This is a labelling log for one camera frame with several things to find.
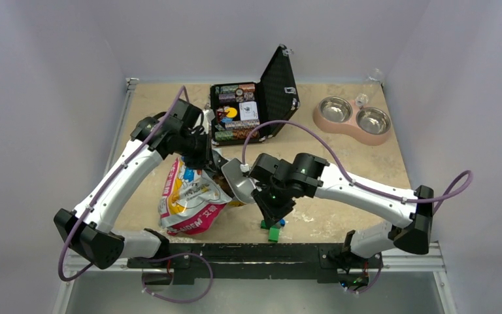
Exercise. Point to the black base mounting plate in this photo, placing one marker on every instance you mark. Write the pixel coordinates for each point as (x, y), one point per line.
(321, 262)

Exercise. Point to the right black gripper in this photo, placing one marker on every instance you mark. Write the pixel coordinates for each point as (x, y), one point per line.
(272, 213)

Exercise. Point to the colourful pet food bag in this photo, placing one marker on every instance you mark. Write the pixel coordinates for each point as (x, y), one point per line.
(191, 200)

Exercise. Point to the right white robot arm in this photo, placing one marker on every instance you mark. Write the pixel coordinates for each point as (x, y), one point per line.
(407, 216)

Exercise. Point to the green toy brick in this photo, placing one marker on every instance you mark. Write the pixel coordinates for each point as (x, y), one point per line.
(274, 231)

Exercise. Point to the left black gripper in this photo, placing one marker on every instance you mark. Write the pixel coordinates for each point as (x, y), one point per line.
(205, 159)

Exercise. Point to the pink double pet bowl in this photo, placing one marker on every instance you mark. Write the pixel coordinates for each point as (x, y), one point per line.
(368, 125)

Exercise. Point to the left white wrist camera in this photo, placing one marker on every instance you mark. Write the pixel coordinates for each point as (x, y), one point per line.
(204, 121)

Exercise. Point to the aluminium frame rail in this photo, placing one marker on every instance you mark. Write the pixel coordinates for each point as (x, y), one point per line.
(396, 260)

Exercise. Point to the clear water bottle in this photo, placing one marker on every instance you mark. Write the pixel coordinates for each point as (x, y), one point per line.
(369, 87)

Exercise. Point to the metal food scoop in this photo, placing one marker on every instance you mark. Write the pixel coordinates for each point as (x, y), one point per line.
(240, 185)

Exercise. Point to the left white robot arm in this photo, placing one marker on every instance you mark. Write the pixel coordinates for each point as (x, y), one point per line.
(88, 229)

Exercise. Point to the black poker chip case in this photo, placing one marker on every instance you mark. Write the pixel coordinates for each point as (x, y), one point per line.
(239, 107)

